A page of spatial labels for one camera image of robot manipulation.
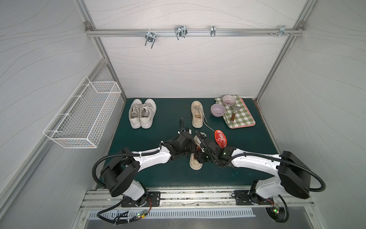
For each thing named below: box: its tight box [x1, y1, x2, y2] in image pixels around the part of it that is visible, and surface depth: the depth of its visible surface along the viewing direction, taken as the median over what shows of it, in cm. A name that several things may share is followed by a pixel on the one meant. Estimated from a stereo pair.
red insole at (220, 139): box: [214, 129, 228, 149], surface depth 98 cm
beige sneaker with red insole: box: [190, 100, 215, 133], surface depth 106 cm
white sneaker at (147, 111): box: [139, 98, 157, 129], surface depth 103 cm
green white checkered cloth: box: [214, 94, 255, 128], surface depth 112 cm
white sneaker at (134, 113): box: [128, 98, 143, 129], surface depth 103 cm
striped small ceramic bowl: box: [222, 94, 237, 107], surface depth 118 cm
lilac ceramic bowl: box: [210, 103, 226, 118], surface depth 110 cm
